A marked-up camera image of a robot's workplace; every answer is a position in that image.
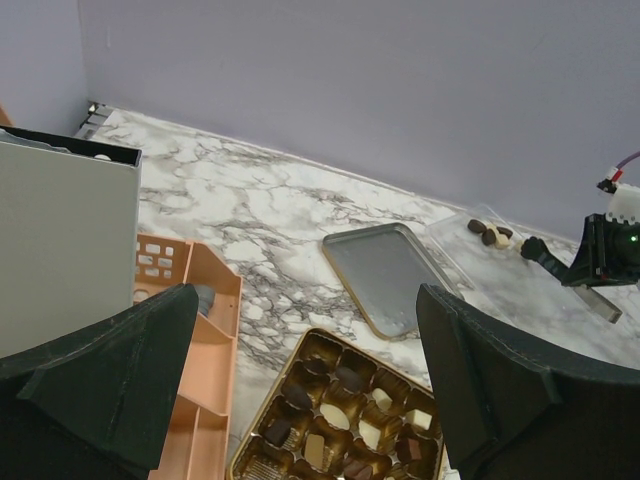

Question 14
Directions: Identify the peach desk organizer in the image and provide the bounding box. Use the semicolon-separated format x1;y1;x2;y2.
134;233;242;479

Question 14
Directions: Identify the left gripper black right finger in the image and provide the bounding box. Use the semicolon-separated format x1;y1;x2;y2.
416;284;639;479

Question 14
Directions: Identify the gold chocolate box tray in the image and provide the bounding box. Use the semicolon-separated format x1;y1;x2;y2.
227;328;445;479

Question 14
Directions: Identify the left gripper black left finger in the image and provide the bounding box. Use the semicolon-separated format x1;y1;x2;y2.
1;284;199;479

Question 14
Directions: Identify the white board sheet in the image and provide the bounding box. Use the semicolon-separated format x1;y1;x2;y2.
1;126;142;356

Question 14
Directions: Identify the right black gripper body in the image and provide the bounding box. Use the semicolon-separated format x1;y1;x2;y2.
560;214;639;287

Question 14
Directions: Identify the clear plastic tray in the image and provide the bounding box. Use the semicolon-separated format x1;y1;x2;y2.
426;205;639;368

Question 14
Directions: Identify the silver tin lid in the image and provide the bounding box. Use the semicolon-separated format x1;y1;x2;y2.
322;222;461;340

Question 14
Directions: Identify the white square chocolate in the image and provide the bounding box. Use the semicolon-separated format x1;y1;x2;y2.
483;225;500;238

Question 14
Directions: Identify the grey blue glue stick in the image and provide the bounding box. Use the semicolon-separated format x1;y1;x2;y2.
194;284;215;317

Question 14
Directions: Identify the peach mesh file rack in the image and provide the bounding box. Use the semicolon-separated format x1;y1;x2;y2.
0;105;14;127

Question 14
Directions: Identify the dark oval chocolate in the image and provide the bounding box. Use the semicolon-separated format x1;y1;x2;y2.
335;366;364;394

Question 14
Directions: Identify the brown chocolate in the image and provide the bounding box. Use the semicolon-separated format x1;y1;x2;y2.
396;437;423;464

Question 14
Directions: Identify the white oval chocolate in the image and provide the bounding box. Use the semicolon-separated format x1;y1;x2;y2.
319;403;350;430

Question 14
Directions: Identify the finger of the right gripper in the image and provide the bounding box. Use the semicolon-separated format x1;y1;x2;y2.
577;286;622;324

